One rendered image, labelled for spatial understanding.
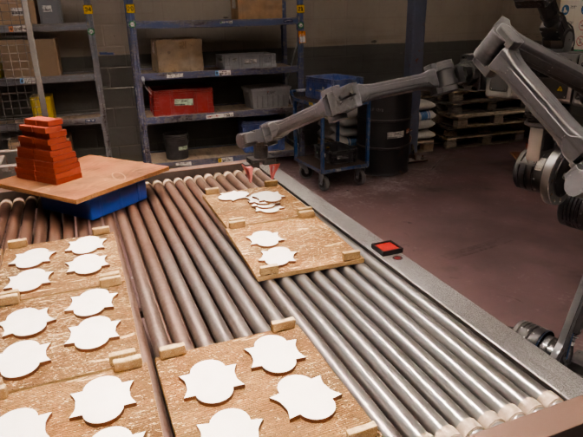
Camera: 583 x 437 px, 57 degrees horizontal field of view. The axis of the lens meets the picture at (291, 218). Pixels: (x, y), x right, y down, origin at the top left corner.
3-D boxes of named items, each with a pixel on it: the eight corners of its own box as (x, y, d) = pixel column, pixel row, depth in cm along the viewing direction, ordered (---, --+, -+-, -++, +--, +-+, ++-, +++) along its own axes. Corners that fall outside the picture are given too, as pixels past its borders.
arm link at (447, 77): (468, 81, 181) (465, 65, 181) (450, 83, 175) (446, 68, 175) (447, 88, 188) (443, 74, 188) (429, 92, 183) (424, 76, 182)
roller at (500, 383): (250, 176, 275) (250, 167, 273) (553, 430, 106) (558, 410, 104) (241, 178, 273) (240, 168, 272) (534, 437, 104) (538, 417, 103)
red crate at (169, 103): (207, 107, 629) (206, 82, 619) (214, 113, 589) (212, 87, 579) (150, 111, 610) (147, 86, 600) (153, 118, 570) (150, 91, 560)
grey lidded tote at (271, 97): (280, 102, 650) (279, 82, 642) (292, 106, 620) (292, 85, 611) (241, 105, 631) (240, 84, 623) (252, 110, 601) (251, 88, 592)
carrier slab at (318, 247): (315, 218, 204) (315, 215, 204) (364, 263, 168) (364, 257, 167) (225, 232, 194) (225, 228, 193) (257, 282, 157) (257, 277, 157)
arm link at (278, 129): (352, 116, 174) (343, 84, 174) (340, 118, 171) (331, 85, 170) (276, 146, 208) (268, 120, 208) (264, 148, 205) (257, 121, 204)
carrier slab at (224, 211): (278, 187, 242) (278, 184, 241) (315, 217, 206) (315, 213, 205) (202, 198, 230) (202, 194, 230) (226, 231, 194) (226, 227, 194)
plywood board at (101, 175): (90, 158, 258) (89, 154, 257) (169, 170, 235) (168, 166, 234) (-8, 185, 218) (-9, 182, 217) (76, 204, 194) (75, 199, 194)
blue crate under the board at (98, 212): (99, 188, 245) (95, 167, 242) (149, 198, 231) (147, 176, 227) (40, 209, 220) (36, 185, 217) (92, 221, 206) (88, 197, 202)
